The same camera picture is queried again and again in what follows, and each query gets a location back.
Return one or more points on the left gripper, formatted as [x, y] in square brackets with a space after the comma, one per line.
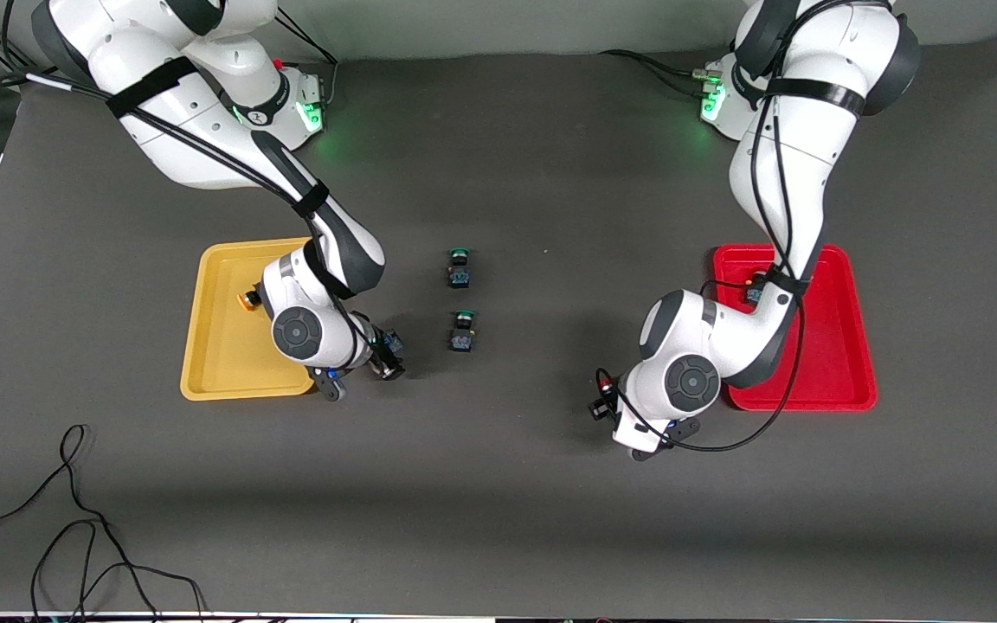
[604, 404]

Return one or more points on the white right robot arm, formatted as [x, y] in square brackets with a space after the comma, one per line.
[187, 130]

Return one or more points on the green push button switch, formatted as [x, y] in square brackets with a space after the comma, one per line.
[459, 272]
[462, 337]

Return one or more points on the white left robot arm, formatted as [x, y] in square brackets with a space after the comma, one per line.
[784, 173]

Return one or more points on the yellow plastic tray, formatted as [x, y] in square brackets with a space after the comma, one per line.
[221, 346]

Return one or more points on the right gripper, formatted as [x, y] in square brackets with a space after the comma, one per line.
[380, 350]

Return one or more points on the red plastic tray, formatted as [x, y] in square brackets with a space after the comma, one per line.
[836, 346]

